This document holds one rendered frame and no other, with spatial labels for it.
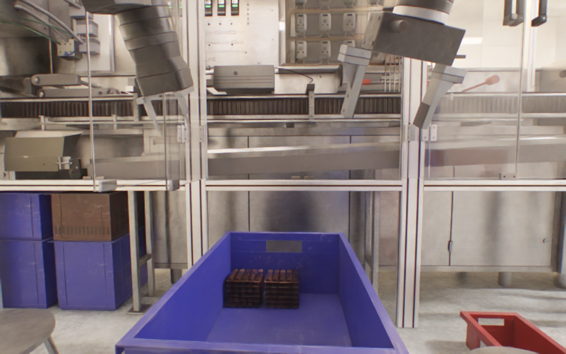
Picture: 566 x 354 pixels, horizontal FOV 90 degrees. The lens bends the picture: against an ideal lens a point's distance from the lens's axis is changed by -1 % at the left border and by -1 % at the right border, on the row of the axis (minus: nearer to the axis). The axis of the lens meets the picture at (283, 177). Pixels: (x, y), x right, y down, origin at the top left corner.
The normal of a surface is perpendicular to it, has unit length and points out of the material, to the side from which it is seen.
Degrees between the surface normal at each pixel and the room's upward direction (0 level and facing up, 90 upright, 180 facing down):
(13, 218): 90
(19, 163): 90
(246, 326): 0
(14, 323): 0
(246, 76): 90
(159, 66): 110
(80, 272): 90
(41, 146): 79
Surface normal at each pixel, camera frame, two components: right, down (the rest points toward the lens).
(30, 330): 0.00, -1.00
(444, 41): 0.11, 0.47
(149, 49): -0.07, 0.59
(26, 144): -0.04, -0.11
